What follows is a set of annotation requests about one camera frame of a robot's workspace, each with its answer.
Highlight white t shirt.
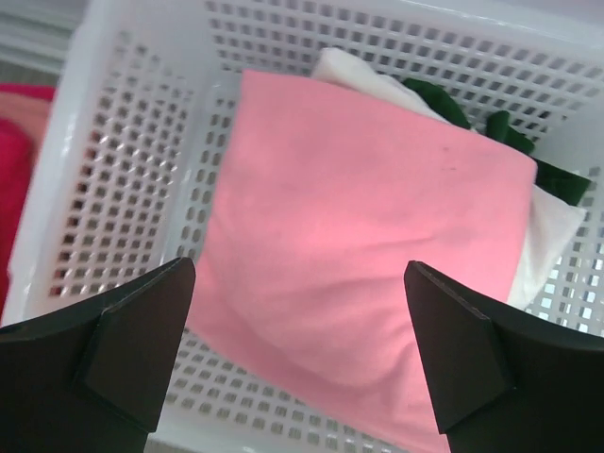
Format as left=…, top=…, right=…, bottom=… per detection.
left=311, top=47, right=585, bottom=310

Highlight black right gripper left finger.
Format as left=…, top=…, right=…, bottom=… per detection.
left=1, top=258, right=195, bottom=452

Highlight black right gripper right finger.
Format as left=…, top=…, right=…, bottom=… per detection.
left=404, top=261, right=603, bottom=452

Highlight pink t shirt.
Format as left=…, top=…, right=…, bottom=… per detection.
left=187, top=70, right=536, bottom=452

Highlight red folded t shirt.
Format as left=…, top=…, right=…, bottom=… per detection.
left=1, top=83, right=55, bottom=304

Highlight dark green t shirt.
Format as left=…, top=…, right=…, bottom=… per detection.
left=402, top=77, right=591, bottom=207

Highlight white plastic laundry basket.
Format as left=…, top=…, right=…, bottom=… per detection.
left=1, top=1, right=603, bottom=452

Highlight salmon folded t shirt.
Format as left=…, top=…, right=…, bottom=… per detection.
left=1, top=92, right=51, bottom=140

